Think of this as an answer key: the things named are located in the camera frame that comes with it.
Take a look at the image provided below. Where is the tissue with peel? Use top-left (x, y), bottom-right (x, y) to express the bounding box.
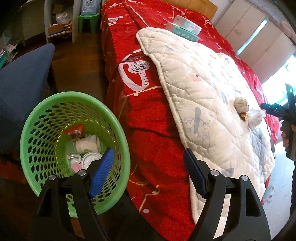
top-left (233, 97), bottom-right (263, 128)

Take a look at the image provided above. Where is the white paper cup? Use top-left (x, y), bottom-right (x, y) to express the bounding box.
top-left (66, 135), bottom-right (101, 154)

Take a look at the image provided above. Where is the orange snack wrapper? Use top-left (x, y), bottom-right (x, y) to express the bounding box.
top-left (63, 123), bottom-right (86, 139)

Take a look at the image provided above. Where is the pink snack wrapper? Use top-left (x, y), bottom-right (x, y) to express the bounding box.
top-left (67, 154), bottom-right (83, 173)

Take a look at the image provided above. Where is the person's right hand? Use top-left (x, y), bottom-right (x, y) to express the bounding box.
top-left (280, 124), bottom-right (296, 148)

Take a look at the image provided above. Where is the window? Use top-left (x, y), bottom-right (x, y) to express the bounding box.
top-left (262, 54), bottom-right (295, 105)

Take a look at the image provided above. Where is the green plastic waste basket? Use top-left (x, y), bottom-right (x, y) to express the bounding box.
top-left (20, 91), bottom-right (130, 215)

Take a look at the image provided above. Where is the white quilted blanket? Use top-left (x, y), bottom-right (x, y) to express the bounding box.
top-left (135, 27), bottom-right (276, 239)

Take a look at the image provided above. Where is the white wardrobe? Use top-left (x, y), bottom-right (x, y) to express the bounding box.
top-left (215, 1), bottom-right (295, 83)

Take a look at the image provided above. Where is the red patterned bedspread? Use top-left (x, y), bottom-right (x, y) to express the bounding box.
top-left (100, 0), bottom-right (280, 241)

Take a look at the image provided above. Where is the blue office chair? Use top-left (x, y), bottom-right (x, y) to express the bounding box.
top-left (1, 44), bottom-right (57, 153)

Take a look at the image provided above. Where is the white tissue pack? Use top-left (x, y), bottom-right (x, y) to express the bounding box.
top-left (173, 15), bottom-right (202, 35)

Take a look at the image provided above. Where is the wooden headboard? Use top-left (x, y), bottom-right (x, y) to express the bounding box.
top-left (164, 0), bottom-right (218, 20)

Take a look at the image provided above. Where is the teal tissue box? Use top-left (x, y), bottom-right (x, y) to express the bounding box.
top-left (166, 22), bottom-right (199, 42)

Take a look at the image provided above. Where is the green plastic stool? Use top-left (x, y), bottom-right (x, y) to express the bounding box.
top-left (78, 13), bottom-right (99, 34)

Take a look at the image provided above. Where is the white shelf desk unit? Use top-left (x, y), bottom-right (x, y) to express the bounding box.
top-left (1, 1), bottom-right (76, 67)

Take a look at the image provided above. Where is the blue paper bag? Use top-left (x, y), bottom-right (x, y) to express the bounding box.
top-left (81, 0), bottom-right (101, 15)

